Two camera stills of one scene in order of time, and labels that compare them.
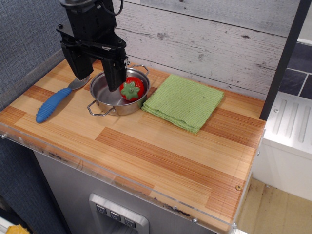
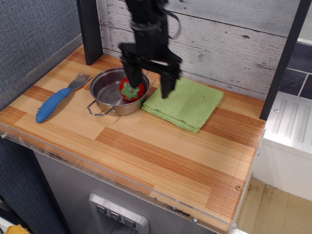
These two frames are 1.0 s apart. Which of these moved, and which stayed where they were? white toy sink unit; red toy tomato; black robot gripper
Moved: black robot gripper
Stayed: red toy tomato; white toy sink unit
